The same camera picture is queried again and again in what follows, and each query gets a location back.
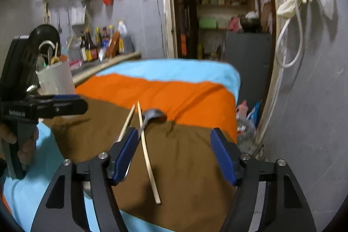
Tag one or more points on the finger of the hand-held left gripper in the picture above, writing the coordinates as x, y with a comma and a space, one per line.
65, 107
65, 97

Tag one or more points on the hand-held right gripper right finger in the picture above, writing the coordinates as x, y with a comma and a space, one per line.
225, 156

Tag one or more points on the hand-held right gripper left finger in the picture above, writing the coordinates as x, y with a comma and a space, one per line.
125, 153

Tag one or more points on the white plastic utensil basket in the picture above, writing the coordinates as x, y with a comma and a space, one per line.
55, 79

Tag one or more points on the wooden chopstick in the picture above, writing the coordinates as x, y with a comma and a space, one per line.
127, 120
148, 156
56, 50

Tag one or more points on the person's left hand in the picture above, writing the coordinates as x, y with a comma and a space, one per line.
28, 147

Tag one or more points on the clear plastic bottle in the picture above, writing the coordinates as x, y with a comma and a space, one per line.
246, 126

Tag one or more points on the black hanging wok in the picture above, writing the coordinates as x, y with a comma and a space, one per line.
45, 32

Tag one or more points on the striped blue orange brown blanket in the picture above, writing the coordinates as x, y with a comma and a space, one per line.
176, 161

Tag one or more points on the dark pump bottle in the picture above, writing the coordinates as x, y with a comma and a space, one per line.
83, 50

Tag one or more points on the blue snack packet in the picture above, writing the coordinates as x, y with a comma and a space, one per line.
254, 111

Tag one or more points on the row of sauce bottles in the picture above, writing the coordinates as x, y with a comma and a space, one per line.
91, 50

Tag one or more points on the beige kitchen counter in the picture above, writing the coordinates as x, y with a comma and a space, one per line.
108, 63

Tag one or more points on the blue white packet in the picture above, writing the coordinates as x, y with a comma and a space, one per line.
103, 51

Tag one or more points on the hanging metal ladle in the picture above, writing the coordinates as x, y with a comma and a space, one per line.
58, 22
68, 24

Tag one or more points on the hanging wooden board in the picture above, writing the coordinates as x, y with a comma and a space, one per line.
47, 14

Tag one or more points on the dark sauce bottle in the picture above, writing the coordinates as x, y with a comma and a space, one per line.
105, 36
98, 36
111, 31

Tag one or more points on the brown food packet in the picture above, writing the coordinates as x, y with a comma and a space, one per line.
113, 44

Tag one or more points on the clear cooking oil jug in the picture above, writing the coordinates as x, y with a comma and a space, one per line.
125, 39

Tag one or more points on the grey cabinet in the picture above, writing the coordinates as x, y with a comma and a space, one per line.
247, 66

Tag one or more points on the pink cloth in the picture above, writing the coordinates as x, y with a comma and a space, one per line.
234, 24

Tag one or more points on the green box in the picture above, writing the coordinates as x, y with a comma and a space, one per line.
208, 23

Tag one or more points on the black pot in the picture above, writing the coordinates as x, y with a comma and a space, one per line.
249, 24

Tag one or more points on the wooden cutting board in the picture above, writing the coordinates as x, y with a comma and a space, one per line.
266, 17

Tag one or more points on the white wall utensil holder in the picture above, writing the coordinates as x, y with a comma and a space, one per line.
78, 16

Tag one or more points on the wooden door frame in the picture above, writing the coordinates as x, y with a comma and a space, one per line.
170, 3

